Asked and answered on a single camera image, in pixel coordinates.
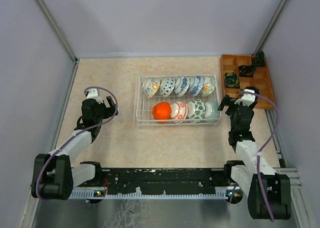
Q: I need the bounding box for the pale green ringed bowl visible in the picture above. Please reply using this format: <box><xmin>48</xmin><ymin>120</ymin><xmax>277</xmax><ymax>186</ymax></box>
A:
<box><xmin>204</xmin><ymin>101</ymin><xmax>221</xmax><ymax>123</ymax></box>

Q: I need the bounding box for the green leaf pattern bowl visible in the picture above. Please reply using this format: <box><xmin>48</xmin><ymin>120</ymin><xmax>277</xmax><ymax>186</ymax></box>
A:
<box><xmin>187</xmin><ymin>99</ymin><xmax>207</xmax><ymax>123</ymax></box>

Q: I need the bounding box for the blue white patterned bowl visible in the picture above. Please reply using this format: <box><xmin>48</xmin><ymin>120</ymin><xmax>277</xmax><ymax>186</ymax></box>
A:
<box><xmin>188</xmin><ymin>76</ymin><xmax>205</xmax><ymax>97</ymax></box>

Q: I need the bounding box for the white wire dish rack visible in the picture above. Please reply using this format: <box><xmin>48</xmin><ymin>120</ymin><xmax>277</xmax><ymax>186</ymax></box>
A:
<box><xmin>136</xmin><ymin>74</ymin><xmax>221</xmax><ymax>126</ymax></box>

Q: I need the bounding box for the orange white leaf bowl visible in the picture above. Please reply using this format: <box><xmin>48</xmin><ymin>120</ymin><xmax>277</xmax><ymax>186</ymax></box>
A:
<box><xmin>170</xmin><ymin>101</ymin><xmax>188</xmax><ymax>124</ymax></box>

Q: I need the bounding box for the orange bottom bowl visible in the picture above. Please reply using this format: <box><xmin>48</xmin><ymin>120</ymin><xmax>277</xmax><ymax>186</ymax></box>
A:
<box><xmin>151</xmin><ymin>102</ymin><xmax>171</xmax><ymax>124</ymax></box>

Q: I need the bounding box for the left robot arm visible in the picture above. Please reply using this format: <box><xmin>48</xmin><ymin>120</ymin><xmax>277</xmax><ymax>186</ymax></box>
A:
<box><xmin>31</xmin><ymin>96</ymin><xmax>118</xmax><ymax>200</ymax></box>

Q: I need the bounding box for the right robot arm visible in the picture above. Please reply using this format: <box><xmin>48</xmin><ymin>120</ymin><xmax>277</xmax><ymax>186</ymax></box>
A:
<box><xmin>218</xmin><ymin>87</ymin><xmax>291</xmax><ymax>221</ymax></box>

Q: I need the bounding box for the black yellow object in tray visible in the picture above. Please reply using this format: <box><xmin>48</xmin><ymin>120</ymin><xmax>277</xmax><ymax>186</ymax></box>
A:
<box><xmin>224</xmin><ymin>72</ymin><xmax>240</xmax><ymax>88</ymax></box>

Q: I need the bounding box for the black round object in tray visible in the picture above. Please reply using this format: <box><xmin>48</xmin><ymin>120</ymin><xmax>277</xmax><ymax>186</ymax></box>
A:
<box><xmin>245</xmin><ymin>86</ymin><xmax>260</xmax><ymax>94</ymax></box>

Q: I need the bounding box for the wooden compartment tray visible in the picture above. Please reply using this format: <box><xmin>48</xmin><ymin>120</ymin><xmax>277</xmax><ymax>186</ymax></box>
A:
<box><xmin>220</xmin><ymin>52</ymin><xmax>275</xmax><ymax>102</ymax></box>

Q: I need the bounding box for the black object tray centre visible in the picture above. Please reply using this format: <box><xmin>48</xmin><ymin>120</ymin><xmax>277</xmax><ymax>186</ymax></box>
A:
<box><xmin>238</xmin><ymin>65</ymin><xmax>257</xmax><ymax>78</ymax></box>

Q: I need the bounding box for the black object tray corner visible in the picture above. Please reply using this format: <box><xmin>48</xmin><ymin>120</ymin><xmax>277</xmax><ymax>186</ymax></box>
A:
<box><xmin>251</xmin><ymin>51</ymin><xmax>266</xmax><ymax>67</ymax></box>

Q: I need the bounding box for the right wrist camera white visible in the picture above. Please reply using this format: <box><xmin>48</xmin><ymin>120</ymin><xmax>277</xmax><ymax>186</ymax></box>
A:
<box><xmin>236</xmin><ymin>89</ymin><xmax>258</xmax><ymax>107</ymax></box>

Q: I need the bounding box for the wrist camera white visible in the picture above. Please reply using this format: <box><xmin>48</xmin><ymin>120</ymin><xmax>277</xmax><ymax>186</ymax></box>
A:
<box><xmin>84</xmin><ymin>88</ymin><xmax>103</xmax><ymax>104</ymax></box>
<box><xmin>236</xmin><ymin>89</ymin><xmax>258</xmax><ymax>107</ymax></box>

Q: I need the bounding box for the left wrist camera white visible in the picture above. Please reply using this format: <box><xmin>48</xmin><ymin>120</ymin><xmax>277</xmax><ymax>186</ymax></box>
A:
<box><xmin>84</xmin><ymin>88</ymin><xmax>103</xmax><ymax>104</ymax></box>

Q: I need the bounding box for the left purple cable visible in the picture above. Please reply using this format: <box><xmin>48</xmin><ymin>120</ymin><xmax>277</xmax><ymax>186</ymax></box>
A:
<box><xmin>34</xmin><ymin>87</ymin><xmax>119</xmax><ymax>208</ymax></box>

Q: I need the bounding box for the purple cable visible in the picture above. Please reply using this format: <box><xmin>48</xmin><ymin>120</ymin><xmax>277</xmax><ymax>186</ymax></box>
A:
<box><xmin>34</xmin><ymin>87</ymin><xmax>119</xmax><ymax>208</ymax></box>
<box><xmin>253</xmin><ymin>94</ymin><xmax>280</xmax><ymax>222</ymax></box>

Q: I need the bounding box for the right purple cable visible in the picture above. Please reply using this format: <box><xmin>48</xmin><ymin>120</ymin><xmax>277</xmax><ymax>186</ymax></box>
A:
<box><xmin>253</xmin><ymin>94</ymin><xmax>280</xmax><ymax>222</ymax></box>

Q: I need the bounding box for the white cable duct strip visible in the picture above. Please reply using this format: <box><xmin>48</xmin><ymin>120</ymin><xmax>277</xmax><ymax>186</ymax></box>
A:
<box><xmin>69</xmin><ymin>189</ymin><xmax>241</xmax><ymax>199</ymax></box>

